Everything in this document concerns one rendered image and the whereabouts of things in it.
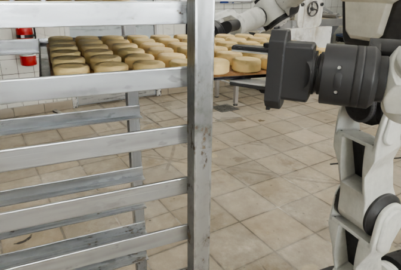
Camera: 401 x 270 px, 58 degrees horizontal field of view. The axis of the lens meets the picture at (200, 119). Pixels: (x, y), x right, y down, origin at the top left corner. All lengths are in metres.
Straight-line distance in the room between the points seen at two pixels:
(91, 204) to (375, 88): 0.43
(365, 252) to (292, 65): 0.82
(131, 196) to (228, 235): 1.55
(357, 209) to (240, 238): 0.99
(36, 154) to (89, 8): 0.20
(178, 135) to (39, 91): 0.21
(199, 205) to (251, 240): 1.50
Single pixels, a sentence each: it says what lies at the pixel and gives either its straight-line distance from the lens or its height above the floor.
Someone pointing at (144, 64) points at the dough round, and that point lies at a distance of 0.56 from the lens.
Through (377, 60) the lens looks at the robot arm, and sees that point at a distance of 0.54.
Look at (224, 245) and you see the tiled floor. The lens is 2.04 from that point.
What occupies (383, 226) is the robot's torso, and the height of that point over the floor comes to 0.63.
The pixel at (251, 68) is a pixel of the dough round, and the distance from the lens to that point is 0.62.
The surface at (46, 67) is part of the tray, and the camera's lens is 0.66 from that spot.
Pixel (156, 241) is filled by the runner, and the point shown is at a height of 0.87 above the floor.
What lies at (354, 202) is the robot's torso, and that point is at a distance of 1.22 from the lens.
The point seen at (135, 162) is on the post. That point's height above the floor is 0.81.
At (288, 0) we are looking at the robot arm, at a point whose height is 1.24.
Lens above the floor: 1.26
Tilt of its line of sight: 19 degrees down
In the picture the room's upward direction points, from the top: 1 degrees clockwise
